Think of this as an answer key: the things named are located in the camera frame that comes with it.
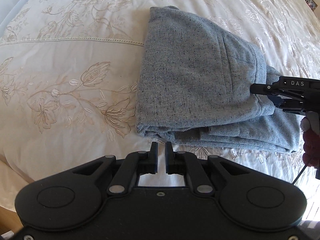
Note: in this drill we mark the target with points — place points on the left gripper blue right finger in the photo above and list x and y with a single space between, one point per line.
174 163

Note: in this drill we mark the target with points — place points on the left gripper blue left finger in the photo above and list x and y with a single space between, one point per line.
148 160

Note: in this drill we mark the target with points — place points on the light blue speckled pants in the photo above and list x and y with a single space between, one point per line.
194 88

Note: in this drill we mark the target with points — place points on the white gloved right hand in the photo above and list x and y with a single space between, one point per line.
310 121

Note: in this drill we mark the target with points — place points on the dark red fuzzy sleeve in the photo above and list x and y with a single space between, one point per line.
311 148

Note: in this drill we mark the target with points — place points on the cream embroidered bedspread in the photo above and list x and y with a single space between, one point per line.
69 79

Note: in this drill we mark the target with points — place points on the wooden photo frame left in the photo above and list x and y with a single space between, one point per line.
311 4

